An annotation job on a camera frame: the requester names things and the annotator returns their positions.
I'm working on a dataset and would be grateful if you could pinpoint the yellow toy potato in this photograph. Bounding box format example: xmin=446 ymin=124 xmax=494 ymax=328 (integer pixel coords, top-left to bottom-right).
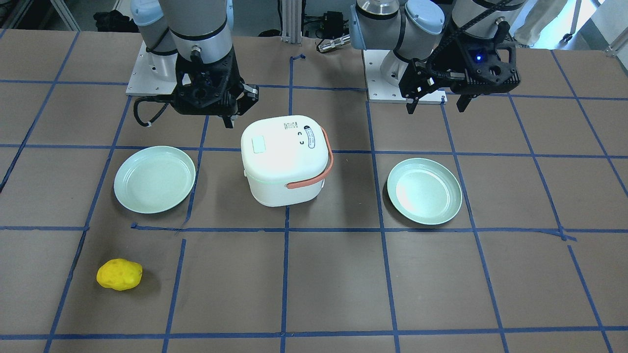
xmin=96 ymin=258 xmax=143 ymax=291

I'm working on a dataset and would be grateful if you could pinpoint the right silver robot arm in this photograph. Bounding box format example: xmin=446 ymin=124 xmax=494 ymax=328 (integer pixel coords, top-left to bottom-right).
xmin=126 ymin=0 xmax=260 ymax=129

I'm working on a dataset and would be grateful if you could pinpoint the green plate far side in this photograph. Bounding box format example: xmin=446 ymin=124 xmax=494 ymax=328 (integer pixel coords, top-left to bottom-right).
xmin=386 ymin=158 xmax=463 ymax=226

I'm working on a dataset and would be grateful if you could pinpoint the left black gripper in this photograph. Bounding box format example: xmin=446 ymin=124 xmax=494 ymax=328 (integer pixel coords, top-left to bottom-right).
xmin=399 ymin=21 xmax=521 ymax=115

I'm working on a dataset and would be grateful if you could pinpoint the green plate near potato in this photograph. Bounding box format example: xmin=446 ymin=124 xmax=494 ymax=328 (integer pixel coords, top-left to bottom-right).
xmin=113 ymin=146 xmax=197 ymax=214

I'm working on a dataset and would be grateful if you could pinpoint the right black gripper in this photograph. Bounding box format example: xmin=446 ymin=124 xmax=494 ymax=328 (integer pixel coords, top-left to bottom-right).
xmin=171 ymin=51 xmax=260 ymax=129

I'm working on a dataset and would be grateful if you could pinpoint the white rice cooker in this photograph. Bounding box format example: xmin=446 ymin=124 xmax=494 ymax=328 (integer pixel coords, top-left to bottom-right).
xmin=240 ymin=115 xmax=334 ymax=207

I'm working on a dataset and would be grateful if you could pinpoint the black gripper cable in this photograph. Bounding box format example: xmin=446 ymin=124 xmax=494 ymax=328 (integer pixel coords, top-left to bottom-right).
xmin=133 ymin=96 xmax=177 ymax=128

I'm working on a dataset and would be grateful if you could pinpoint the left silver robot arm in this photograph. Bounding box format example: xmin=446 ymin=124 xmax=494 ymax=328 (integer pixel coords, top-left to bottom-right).
xmin=349 ymin=0 xmax=524 ymax=114

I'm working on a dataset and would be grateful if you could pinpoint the silver connector plug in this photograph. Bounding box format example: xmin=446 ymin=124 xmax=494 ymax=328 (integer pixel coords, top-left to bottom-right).
xmin=316 ymin=34 xmax=351 ymax=54

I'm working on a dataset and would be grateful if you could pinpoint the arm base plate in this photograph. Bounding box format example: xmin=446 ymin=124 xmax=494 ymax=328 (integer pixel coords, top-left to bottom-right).
xmin=362 ymin=49 xmax=448 ymax=104
xmin=126 ymin=40 xmax=179 ymax=97

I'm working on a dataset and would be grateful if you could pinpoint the black box behind table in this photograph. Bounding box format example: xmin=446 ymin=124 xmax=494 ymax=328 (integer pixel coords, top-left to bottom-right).
xmin=321 ymin=11 xmax=344 ymax=39

